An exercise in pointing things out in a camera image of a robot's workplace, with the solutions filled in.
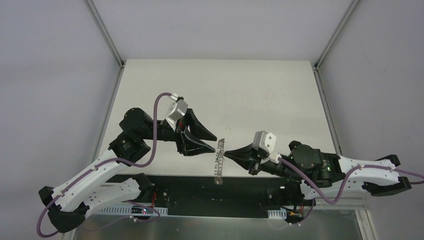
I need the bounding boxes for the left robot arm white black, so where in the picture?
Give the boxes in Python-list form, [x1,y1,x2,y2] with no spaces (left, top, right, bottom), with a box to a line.
[38,107,217,233]

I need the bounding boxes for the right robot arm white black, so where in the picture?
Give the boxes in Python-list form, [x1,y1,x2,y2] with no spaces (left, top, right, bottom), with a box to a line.
[224,141,412,205]

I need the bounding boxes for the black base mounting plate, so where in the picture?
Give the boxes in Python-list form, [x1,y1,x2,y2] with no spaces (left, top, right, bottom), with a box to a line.
[86,174,352,220]

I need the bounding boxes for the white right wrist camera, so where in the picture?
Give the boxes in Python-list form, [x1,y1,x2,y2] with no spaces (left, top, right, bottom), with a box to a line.
[252,130,277,157]

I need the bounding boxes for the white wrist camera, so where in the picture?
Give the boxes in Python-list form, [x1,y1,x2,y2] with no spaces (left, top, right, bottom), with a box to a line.
[164,93,188,131]
[252,130,277,157]

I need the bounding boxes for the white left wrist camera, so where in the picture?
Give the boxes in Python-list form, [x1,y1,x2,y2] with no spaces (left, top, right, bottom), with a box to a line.
[164,93,188,131]

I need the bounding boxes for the white slotted cable duct right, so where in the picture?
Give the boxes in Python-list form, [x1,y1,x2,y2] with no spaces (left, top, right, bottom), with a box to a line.
[267,208,287,220]

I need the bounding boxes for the white slotted cable duct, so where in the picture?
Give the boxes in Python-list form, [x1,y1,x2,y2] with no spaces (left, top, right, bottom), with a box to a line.
[267,208,287,220]
[95,204,168,217]

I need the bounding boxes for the white slotted cable duct left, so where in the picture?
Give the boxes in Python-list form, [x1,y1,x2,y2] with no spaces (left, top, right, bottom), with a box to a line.
[95,204,168,217]

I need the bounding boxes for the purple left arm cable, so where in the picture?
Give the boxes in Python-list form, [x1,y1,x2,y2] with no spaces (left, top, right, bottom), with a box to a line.
[36,92,176,239]

